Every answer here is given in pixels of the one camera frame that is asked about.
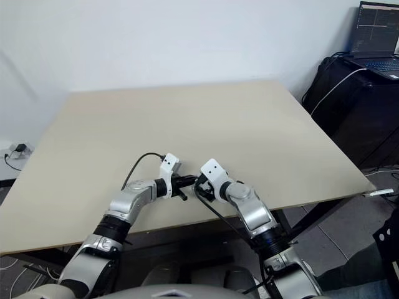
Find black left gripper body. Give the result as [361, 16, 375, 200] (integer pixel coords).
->
[170, 174, 185, 197]

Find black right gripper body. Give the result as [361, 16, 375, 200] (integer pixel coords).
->
[195, 180, 216, 204]

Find dark rounded shape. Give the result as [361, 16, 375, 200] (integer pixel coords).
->
[224, 264, 260, 287]
[142, 260, 188, 289]

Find grey robot torso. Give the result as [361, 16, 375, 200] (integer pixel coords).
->
[18, 273, 312, 299]

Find black cabinet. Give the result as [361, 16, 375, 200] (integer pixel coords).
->
[302, 55, 399, 169]

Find white power strip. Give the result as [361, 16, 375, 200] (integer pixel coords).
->
[0, 141, 34, 160]

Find small white plug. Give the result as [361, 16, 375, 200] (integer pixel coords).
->
[363, 187, 395, 197]

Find black chair part with holes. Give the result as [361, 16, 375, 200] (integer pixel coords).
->
[372, 207, 399, 275]

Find blue denim trouser leg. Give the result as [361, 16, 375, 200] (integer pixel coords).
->
[317, 242, 399, 299]

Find black laptop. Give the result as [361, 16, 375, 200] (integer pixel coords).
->
[349, 1, 399, 81]

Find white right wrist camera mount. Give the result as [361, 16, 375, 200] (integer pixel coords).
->
[199, 158, 230, 202]

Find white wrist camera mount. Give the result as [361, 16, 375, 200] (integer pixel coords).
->
[158, 152, 181, 199]
[199, 158, 230, 202]

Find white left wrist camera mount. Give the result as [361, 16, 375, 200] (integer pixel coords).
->
[158, 152, 181, 199]

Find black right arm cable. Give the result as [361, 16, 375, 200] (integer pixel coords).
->
[193, 183, 275, 299]

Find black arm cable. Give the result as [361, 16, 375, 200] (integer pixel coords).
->
[120, 152, 165, 189]
[193, 183, 275, 299]

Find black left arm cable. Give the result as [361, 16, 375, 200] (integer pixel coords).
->
[120, 152, 165, 189]

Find white cable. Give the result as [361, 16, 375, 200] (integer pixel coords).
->
[310, 67, 369, 116]

